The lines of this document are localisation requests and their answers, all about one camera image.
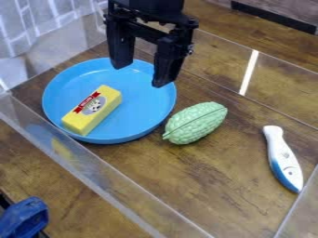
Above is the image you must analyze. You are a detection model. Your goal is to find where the clear acrylic barrier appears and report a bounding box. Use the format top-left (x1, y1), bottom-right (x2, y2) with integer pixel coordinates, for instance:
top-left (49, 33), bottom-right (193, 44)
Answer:
top-left (0, 0), bottom-right (318, 238)

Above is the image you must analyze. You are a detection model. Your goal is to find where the blue round tray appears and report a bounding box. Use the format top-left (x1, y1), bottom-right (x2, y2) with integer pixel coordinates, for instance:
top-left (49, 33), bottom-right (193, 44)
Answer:
top-left (42, 58), bottom-right (176, 144)

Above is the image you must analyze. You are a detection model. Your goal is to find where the grey white checkered cloth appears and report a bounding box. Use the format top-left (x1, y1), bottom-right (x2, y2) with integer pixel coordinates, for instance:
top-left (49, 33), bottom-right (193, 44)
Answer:
top-left (0, 0), bottom-right (108, 59)

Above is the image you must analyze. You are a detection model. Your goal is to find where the yellow butter brick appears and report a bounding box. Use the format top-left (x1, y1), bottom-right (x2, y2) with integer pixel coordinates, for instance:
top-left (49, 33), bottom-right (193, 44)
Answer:
top-left (61, 85), bottom-right (121, 136)

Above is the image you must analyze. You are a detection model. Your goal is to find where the blue clamp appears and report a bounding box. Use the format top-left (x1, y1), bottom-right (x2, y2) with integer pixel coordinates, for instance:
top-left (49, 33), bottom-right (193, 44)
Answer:
top-left (0, 196), bottom-right (48, 238)

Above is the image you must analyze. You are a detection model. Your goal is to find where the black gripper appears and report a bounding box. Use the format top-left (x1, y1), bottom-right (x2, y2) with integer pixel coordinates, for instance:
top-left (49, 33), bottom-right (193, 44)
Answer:
top-left (105, 0), bottom-right (199, 87)

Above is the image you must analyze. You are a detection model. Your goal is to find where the green bitter gourd toy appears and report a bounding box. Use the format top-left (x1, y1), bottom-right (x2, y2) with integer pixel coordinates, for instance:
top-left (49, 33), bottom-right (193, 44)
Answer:
top-left (162, 101), bottom-right (227, 145)

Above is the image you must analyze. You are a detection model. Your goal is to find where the white and blue toy fish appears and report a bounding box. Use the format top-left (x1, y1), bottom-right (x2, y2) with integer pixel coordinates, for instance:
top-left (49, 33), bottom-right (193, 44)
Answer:
top-left (261, 126), bottom-right (303, 193)

